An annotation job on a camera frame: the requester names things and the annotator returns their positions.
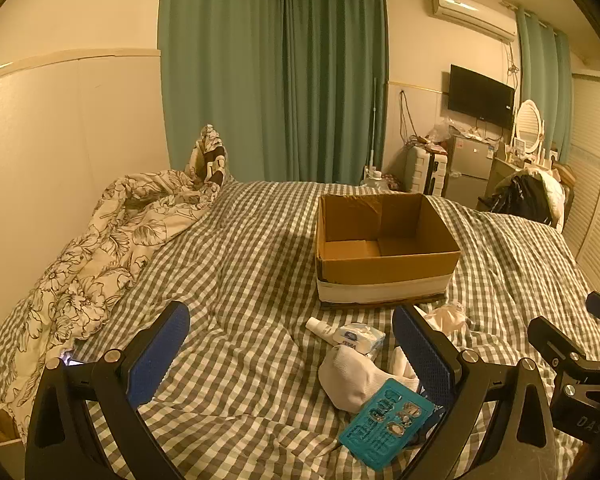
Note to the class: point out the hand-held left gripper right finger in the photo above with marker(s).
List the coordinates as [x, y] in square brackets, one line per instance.
[425, 355]

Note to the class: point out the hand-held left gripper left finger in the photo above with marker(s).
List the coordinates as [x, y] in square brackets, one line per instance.
[160, 355]

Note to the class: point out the clear plastic wrapper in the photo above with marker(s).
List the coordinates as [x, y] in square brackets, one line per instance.
[445, 317]

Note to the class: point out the blue white tissue packet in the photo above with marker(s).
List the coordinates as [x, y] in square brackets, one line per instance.
[357, 337]

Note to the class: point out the teal blister pack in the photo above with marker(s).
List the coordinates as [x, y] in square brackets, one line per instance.
[380, 425]

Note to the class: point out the brown cardboard box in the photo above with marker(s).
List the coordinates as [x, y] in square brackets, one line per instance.
[380, 265]

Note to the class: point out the white squeeze tube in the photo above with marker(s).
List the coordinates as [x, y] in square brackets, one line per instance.
[320, 329]

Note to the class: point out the green checkered bedsheet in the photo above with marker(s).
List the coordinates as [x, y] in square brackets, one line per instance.
[230, 310]

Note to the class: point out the smartphone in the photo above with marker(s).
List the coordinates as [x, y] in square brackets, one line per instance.
[72, 359]

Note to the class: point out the white garment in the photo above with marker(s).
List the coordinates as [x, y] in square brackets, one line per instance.
[555, 192]

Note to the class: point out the floral duvet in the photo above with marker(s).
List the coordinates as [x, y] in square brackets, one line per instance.
[105, 240]

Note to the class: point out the black bag on chair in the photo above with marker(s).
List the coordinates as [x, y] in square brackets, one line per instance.
[522, 197]

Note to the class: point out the white louvred wardrobe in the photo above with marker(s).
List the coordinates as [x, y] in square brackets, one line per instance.
[595, 170]

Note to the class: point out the wooden dressing table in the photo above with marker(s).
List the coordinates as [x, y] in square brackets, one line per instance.
[502, 172]

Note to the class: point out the white suitcase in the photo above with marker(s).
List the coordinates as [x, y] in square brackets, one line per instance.
[422, 170]

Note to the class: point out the silver mini fridge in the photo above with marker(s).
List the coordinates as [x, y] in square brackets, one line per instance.
[467, 170]

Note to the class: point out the white oval mirror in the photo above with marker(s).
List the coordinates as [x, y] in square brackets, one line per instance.
[528, 122]

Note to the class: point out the floral pillow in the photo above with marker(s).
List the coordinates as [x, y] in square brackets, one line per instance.
[211, 152]

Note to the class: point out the clear plastic bag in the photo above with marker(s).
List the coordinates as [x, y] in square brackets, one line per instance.
[442, 132]

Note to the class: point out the white mop pole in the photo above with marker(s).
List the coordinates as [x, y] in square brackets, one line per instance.
[374, 125]

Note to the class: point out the green curtain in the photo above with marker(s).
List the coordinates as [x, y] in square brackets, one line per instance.
[542, 75]
[335, 75]
[220, 70]

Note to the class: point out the white air conditioner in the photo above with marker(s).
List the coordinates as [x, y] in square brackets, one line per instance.
[472, 12]

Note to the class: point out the black wall television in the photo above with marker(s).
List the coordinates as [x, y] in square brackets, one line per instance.
[480, 92]

